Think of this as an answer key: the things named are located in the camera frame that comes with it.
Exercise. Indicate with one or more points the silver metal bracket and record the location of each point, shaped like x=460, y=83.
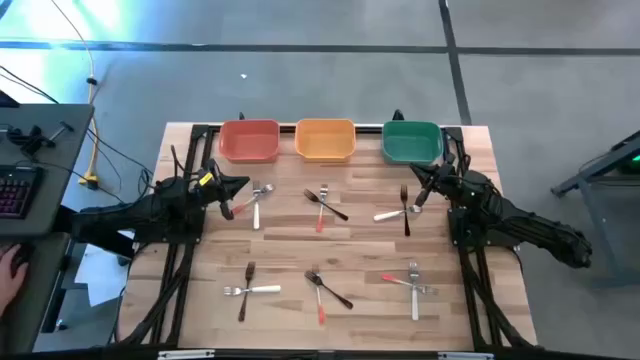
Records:
x=465, y=356
x=185, y=354

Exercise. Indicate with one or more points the person's hand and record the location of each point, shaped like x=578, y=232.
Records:
x=10, y=285

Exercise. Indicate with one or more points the green plastic bin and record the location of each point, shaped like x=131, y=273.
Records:
x=410, y=145

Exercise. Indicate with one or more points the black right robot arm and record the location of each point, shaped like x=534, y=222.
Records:
x=525, y=225

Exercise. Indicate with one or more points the green-lit device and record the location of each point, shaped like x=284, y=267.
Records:
x=634, y=162

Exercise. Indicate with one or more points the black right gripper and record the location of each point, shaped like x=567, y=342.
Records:
x=445, y=180

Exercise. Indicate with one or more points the black fork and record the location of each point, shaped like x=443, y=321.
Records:
x=406, y=225
x=332, y=210
x=244, y=307
x=337, y=298

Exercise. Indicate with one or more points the black metal stand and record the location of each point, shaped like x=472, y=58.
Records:
x=600, y=165

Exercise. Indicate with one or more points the black backlit keyboard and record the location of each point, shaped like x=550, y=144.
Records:
x=20, y=192

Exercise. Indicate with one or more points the red plastic bin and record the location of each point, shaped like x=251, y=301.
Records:
x=247, y=142

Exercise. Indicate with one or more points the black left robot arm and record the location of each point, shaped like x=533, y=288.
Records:
x=150, y=210

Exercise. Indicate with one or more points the black clamp tool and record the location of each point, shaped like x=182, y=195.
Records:
x=32, y=140

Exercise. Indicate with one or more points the orange plastic bin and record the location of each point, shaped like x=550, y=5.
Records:
x=325, y=142

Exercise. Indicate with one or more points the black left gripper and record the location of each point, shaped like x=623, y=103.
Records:
x=212, y=190

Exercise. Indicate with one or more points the black monitor corner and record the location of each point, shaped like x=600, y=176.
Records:
x=6, y=100

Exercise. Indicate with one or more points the black computer mouse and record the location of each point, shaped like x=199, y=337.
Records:
x=22, y=255

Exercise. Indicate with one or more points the white paper sheet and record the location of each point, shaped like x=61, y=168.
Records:
x=100, y=275

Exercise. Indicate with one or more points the grey desk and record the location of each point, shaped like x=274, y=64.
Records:
x=60, y=175

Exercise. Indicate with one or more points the black desk support bar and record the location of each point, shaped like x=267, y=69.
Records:
x=112, y=248

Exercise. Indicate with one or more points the black aluminium table frame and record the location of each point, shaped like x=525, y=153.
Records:
x=287, y=129

